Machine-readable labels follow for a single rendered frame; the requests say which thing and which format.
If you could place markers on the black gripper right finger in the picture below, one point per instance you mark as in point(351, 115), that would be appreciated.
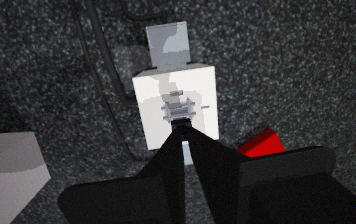
point(227, 176)

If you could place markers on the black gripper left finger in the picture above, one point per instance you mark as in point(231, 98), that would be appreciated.
point(157, 191)

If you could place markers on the red rectangular block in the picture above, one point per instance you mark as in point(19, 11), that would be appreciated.
point(266, 143)

